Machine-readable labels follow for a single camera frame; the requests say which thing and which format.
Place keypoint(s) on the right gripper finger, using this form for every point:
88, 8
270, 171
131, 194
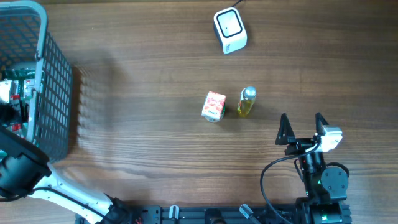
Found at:
320, 122
285, 133

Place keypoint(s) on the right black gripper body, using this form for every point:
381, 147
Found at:
300, 147

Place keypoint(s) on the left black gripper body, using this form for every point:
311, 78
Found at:
9, 114

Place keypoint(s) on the yellow oil bottle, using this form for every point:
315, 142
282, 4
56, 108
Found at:
246, 101

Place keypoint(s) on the pink Kleenex tissue pack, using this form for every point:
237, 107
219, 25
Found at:
213, 107

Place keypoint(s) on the red Nescafe coffee stick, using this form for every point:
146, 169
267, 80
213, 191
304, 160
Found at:
17, 127

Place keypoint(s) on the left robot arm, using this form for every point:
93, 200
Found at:
26, 172

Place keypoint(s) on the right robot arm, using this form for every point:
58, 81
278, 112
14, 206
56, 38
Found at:
325, 183

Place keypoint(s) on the white barcode scanner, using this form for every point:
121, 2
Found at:
230, 30

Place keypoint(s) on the grey plastic mesh basket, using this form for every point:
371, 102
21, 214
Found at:
27, 42

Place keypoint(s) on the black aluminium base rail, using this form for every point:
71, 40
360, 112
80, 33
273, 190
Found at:
243, 214

